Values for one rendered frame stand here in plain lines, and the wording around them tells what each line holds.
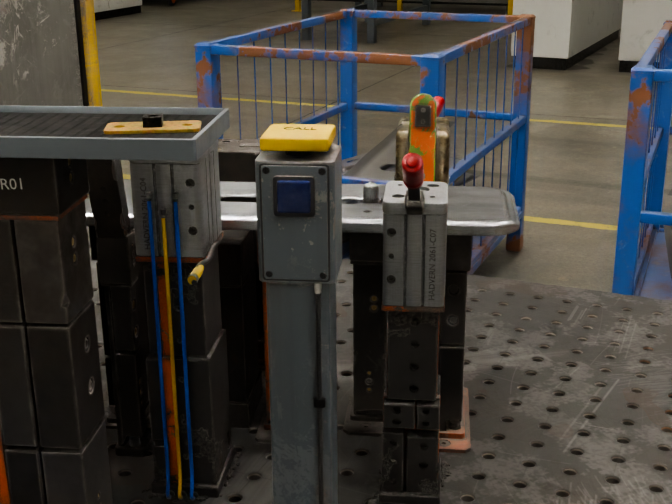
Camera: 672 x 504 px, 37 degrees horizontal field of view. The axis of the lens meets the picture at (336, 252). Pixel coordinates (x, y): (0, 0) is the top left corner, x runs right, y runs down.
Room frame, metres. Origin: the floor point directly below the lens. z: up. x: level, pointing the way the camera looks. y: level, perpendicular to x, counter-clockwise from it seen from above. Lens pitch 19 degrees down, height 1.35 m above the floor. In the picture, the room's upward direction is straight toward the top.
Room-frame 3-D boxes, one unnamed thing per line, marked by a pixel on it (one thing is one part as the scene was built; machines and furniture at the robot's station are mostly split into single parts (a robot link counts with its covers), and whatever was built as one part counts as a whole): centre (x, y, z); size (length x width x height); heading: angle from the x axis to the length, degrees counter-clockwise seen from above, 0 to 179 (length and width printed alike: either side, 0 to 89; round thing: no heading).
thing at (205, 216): (1.05, 0.17, 0.90); 0.13 x 0.10 x 0.41; 174
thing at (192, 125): (0.88, 0.16, 1.17); 0.08 x 0.04 x 0.01; 95
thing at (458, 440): (1.19, -0.14, 0.84); 0.18 x 0.06 x 0.29; 174
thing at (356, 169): (3.53, -0.17, 0.47); 1.20 x 0.80 x 0.95; 156
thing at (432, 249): (1.02, -0.09, 0.88); 0.11 x 0.10 x 0.36; 174
